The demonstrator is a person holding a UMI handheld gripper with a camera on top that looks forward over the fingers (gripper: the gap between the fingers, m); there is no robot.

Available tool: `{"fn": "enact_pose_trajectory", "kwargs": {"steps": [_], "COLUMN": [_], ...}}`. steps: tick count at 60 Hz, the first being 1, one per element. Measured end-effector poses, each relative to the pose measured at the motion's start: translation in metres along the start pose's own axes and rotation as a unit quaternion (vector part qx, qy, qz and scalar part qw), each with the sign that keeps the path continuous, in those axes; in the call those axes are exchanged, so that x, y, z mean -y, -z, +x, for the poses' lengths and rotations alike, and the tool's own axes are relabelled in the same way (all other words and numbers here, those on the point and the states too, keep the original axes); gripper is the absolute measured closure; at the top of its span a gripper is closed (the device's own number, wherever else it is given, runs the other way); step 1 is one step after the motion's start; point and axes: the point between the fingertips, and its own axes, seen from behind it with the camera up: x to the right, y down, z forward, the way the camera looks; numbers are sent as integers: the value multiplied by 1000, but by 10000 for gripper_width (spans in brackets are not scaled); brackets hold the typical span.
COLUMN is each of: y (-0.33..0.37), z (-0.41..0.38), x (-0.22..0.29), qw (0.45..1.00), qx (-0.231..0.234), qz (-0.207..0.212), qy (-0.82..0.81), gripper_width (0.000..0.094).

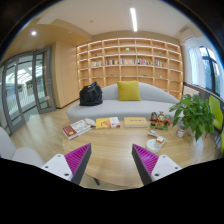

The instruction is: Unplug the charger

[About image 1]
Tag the light grey curved sofa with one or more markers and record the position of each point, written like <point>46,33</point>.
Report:
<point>153,99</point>

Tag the yellow cushion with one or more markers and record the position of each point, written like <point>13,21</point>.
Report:
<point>128,90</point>

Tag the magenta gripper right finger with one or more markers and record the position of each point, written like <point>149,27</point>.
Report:
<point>152,167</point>

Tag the small silver patterned object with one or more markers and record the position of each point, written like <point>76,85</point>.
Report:
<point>154,134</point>

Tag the window with white curtain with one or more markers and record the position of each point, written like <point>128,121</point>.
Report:
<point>205,71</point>

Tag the long ceiling light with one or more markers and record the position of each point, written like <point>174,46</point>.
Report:
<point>134,19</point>

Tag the black backpack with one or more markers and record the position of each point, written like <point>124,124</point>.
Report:
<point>91,95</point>

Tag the glass double door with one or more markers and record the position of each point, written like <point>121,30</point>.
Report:
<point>26,88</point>

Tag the cartoon figurine set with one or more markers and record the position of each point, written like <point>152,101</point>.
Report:
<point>160,121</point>

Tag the green potted plant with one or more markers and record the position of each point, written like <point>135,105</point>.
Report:
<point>195,114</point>

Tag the wooden wall bookshelf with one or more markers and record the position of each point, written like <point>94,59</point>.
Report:
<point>150,61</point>

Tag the tan closed book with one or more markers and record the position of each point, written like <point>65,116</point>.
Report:
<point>135,122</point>

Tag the white armchair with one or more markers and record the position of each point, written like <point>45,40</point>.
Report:
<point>24,154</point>

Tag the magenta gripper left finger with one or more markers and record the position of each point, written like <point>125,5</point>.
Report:
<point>71,166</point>

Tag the lime green chair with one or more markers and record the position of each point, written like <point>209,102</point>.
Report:
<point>214,104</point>

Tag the yellow and white book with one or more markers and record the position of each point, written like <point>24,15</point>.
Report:
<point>112,122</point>

